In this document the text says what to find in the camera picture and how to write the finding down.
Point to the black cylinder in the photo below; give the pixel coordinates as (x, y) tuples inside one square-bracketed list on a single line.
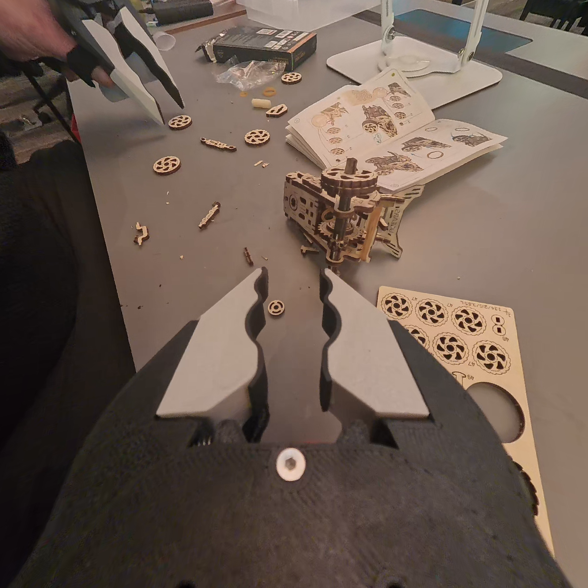
[(183, 11)]

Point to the small wooden peg part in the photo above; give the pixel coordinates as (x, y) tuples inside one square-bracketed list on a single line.
[(308, 250)]

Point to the person's left hand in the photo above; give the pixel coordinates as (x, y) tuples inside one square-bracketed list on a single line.
[(27, 32)]

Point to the paper instruction booklet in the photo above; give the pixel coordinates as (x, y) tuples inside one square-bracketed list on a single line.
[(459, 151)]

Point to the wooden buggy model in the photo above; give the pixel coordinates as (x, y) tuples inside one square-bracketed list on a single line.
[(303, 202)]

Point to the flat notched wooden part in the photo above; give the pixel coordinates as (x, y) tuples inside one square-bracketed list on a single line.
[(209, 216)]

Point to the black cardboard box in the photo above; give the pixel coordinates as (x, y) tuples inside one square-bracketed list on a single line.
[(262, 43)]

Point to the clear plastic bag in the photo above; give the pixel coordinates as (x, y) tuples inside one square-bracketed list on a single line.
[(243, 76)]

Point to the clear plastic cup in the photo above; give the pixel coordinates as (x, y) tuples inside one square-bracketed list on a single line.
[(164, 40)]

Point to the wooden parts sheet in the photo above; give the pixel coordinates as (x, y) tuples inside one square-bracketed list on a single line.
[(523, 367)]

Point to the pale wax cylinder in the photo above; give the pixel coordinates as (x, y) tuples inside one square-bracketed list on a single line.
[(259, 103)]

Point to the thin dark wooden stick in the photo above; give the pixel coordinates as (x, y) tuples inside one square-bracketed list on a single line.
[(248, 256)]

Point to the flat slotted wooden part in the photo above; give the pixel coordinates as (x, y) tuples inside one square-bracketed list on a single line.
[(271, 112)]

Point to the translucent plastic container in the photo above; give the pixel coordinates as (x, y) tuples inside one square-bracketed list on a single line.
[(298, 11)]

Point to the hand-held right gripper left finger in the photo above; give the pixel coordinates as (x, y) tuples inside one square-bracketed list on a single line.
[(206, 367)]

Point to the thin wooden strip part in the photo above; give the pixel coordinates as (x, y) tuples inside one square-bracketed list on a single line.
[(218, 144)]

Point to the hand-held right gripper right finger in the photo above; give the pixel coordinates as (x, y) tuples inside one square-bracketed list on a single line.
[(376, 367)]

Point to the small round wooden part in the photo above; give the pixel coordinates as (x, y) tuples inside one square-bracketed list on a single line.
[(269, 307)]

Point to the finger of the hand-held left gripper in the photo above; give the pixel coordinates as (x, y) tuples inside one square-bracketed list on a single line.
[(124, 78), (147, 50)]

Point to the zigzag wooden part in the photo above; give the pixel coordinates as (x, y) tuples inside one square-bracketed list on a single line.
[(140, 236)]

